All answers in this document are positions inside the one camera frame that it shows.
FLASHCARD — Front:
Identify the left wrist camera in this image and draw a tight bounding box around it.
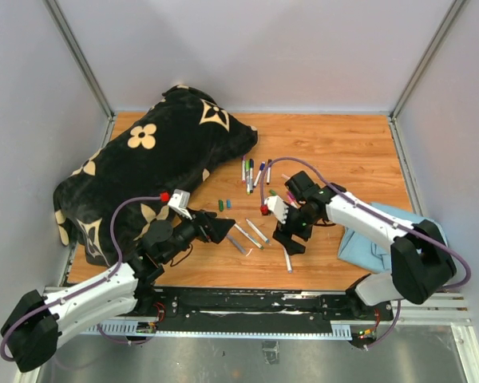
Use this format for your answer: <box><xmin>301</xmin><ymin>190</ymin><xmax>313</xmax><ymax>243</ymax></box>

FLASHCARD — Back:
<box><xmin>168</xmin><ymin>189</ymin><xmax>193</xmax><ymax>220</ymax></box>

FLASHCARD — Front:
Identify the light green marker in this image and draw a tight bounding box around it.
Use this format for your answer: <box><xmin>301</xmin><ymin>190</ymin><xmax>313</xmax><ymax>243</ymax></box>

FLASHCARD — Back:
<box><xmin>245</xmin><ymin>159</ymin><xmax>251</xmax><ymax>195</ymax></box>

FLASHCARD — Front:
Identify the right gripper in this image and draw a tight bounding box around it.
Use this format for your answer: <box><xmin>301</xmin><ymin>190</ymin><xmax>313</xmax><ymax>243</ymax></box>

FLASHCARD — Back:
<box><xmin>272</xmin><ymin>202</ymin><xmax>319</xmax><ymax>255</ymax></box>

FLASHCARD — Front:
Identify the black cap whiteboard marker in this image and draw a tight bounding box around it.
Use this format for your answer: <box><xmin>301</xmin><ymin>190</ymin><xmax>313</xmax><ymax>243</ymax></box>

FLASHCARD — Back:
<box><xmin>266</xmin><ymin>159</ymin><xmax>272</xmax><ymax>185</ymax></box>

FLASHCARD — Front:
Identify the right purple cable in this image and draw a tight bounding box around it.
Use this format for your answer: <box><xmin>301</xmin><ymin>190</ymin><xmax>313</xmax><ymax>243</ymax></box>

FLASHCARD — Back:
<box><xmin>258</xmin><ymin>157</ymin><xmax>473</xmax><ymax>352</ymax></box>

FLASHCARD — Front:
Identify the light blue marker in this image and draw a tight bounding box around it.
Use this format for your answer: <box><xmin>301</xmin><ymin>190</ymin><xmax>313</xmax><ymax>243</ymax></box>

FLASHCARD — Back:
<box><xmin>245</xmin><ymin>219</ymin><xmax>270</xmax><ymax>244</ymax></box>

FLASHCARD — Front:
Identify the purple cable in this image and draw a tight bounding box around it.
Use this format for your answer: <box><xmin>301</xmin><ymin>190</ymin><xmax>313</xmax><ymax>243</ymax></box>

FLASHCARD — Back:
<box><xmin>0</xmin><ymin>192</ymin><xmax>163</xmax><ymax>361</ymax></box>
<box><xmin>258</xmin><ymin>157</ymin><xmax>473</xmax><ymax>352</ymax></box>

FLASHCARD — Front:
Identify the light blue cloth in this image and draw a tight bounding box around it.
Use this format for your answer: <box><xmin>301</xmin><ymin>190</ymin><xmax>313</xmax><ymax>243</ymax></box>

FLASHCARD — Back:
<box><xmin>338</xmin><ymin>202</ymin><xmax>448</xmax><ymax>274</ymax></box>

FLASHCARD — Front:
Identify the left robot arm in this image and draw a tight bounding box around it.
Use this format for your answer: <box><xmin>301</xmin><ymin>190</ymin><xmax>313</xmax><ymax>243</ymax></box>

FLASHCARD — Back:
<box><xmin>0</xmin><ymin>211</ymin><xmax>236</xmax><ymax>373</ymax></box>

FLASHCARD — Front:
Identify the black floral plush blanket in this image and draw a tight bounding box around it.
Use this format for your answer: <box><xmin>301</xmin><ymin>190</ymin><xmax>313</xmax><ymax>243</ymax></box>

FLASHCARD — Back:
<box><xmin>53</xmin><ymin>85</ymin><xmax>258</xmax><ymax>267</ymax></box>

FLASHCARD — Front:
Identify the purple marker grey body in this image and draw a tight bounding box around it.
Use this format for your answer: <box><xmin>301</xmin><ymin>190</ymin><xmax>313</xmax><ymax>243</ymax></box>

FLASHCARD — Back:
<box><xmin>226</xmin><ymin>234</ymin><xmax>247</xmax><ymax>255</ymax></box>

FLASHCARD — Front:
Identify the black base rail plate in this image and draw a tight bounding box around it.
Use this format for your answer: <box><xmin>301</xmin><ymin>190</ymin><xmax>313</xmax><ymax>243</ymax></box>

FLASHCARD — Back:
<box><xmin>127</xmin><ymin>286</ymin><xmax>394</xmax><ymax>324</ymax></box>

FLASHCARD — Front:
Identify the lavender cap marker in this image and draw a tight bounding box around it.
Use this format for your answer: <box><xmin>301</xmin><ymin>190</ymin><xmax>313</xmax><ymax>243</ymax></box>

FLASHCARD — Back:
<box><xmin>283</xmin><ymin>247</ymin><xmax>293</xmax><ymax>274</ymax></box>

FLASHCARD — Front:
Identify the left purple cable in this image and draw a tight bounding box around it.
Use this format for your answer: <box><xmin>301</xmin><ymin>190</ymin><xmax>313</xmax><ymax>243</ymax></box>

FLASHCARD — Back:
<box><xmin>0</xmin><ymin>192</ymin><xmax>163</xmax><ymax>361</ymax></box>

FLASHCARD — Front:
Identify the slotted cable duct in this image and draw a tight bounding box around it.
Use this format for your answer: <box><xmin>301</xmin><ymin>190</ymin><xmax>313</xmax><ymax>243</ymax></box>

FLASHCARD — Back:
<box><xmin>101</xmin><ymin>315</ymin><xmax>352</xmax><ymax>341</ymax></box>

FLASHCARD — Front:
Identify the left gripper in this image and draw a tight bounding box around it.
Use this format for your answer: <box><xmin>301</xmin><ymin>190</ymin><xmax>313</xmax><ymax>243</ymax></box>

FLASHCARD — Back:
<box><xmin>161</xmin><ymin>207</ymin><xmax>235</xmax><ymax>263</ymax></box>

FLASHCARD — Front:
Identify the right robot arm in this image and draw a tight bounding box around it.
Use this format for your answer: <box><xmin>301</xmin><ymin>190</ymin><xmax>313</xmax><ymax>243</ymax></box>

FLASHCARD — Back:
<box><xmin>261</xmin><ymin>172</ymin><xmax>457</xmax><ymax>319</ymax></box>

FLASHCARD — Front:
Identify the blue cap whiteboard marker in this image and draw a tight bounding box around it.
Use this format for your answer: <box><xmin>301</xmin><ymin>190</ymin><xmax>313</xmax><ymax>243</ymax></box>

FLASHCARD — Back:
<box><xmin>253</xmin><ymin>161</ymin><xmax>266</xmax><ymax>188</ymax></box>

